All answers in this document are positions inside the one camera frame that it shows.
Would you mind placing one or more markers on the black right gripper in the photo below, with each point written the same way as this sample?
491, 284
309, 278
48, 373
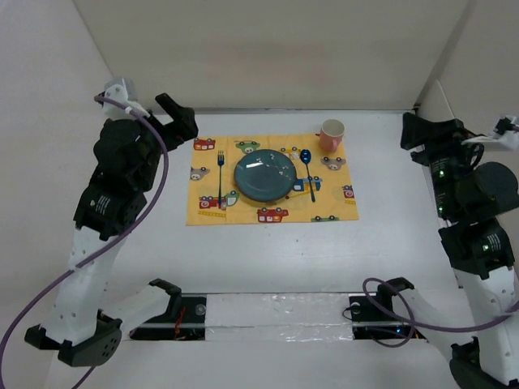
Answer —
434, 135

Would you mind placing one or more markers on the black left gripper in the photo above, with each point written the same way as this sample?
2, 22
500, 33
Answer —
182, 118

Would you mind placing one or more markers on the blue metal fork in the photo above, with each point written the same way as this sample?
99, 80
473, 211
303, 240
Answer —
220, 163

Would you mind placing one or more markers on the pink cup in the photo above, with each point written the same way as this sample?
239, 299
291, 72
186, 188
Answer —
331, 135

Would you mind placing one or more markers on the dark teal round plate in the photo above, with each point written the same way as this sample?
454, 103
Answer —
265, 175

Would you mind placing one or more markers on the yellow cartoon vehicle placemat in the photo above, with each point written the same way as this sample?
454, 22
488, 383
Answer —
332, 183

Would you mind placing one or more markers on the blue metal spoon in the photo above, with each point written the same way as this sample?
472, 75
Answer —
305, 157

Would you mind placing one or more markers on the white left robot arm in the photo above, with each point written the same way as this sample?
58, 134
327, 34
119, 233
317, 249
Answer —
77, 328

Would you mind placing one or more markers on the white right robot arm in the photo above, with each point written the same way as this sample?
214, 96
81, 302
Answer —
469, 196

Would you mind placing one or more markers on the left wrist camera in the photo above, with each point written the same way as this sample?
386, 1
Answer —
121, 89

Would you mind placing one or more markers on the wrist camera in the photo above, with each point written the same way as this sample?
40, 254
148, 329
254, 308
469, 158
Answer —
121, 89
506, 128

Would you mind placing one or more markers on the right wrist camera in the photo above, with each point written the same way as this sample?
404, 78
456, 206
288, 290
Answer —
506, 128

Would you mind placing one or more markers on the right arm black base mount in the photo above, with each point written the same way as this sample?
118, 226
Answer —
370, 323

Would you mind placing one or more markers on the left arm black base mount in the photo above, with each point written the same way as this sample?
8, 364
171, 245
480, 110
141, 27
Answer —
183, 319

